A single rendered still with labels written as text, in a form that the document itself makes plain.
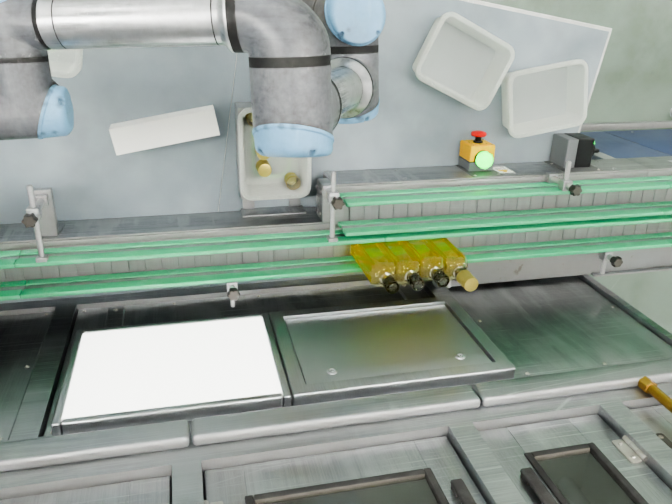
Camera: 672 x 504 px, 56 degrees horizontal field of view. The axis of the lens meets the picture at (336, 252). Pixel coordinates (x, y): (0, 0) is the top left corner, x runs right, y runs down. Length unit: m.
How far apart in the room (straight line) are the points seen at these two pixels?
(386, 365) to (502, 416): 0.25
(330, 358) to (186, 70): 0.74
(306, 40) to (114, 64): 0.77
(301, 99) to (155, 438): 0.64
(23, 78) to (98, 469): 0.63
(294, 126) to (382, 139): 0.81
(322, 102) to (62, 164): 0.88
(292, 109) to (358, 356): 0.65
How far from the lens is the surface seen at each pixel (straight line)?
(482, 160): 1.69
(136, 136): 1.55
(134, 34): 0.96
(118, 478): 1.18
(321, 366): 1.34
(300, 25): 0.89
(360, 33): 1.29
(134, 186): 1.64
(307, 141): 0.90
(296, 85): 0.89
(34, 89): 1.03
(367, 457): 1.19
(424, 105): 1.71
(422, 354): 1.40
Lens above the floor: 2.32
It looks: 63 degrees down
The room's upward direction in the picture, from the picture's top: 149 degrees clockwise
